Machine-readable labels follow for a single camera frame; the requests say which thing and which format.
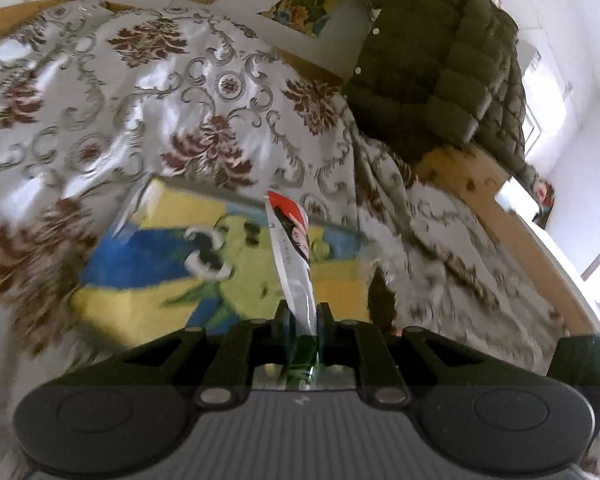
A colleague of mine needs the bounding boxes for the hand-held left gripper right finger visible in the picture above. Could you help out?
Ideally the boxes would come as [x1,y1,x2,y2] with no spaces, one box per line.
[316,302,491,407]

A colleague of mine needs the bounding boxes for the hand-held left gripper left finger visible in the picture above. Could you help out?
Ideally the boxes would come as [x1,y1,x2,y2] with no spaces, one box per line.
[111,301,297,407]

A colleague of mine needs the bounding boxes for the white red snack packet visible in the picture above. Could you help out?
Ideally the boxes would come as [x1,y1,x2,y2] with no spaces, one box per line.
[264,191,322,392]

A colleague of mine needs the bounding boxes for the grey tray with cartoon lining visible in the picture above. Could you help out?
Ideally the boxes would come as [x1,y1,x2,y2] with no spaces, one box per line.
[70,176,382,352]

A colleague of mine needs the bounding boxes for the olive puffer jacket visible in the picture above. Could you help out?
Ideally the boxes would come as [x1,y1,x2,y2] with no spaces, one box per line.
[341,0,542,197]

